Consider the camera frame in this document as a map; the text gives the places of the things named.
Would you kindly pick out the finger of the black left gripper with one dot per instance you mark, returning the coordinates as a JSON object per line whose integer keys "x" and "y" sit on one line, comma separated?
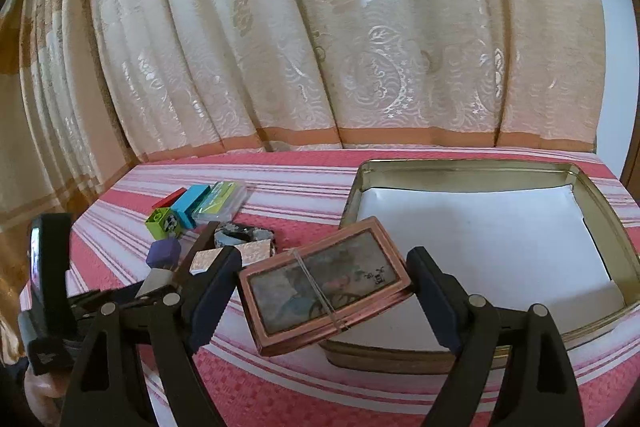
{"x": 204, "y": 242}
{"x": 155, "y": 281}

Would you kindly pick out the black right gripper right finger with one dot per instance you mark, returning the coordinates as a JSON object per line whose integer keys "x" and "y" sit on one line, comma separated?
{"x": 538, "y": 386}

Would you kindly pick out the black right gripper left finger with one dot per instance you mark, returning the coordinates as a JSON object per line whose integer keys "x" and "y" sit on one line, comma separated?
{"x": 107, "y": 386}

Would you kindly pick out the purple building block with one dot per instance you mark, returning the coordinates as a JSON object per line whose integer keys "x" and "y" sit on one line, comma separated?
{"x": 164, "y": 254}

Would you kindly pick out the white wood-topped box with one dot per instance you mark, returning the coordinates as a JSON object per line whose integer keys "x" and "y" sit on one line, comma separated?
{"x": 205, "y": 260}

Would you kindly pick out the copper framed picture box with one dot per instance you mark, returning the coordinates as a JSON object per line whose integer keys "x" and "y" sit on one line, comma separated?
{"x": 309, "y": 294}

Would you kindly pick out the person's left hand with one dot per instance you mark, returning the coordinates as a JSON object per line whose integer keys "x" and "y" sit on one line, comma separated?
{"x": 41, "y": 392}

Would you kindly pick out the blue building block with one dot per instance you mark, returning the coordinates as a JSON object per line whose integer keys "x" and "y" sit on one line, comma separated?
{"x": 184, "y": 207}

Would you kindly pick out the green building block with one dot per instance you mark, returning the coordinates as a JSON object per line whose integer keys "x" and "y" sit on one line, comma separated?
{"x": 163, "y": 223}

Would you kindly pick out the red building block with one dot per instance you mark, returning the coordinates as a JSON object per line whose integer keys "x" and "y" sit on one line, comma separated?
{"x": 170, "y": 199}

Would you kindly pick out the red white striped cloth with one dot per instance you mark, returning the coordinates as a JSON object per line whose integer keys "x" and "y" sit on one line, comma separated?
{"x": 300, "y": 196}

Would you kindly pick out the white paper tin liner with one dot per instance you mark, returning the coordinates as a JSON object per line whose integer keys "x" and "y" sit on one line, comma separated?
{"x": 515, "y": 248}

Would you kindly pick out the gold metal tin box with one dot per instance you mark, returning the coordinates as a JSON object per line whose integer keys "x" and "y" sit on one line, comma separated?
{"x": 598, "y": 198}

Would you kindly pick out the cream floral curtain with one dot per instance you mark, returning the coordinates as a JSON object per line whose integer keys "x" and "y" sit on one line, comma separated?
{"x": 88, "y": 87}

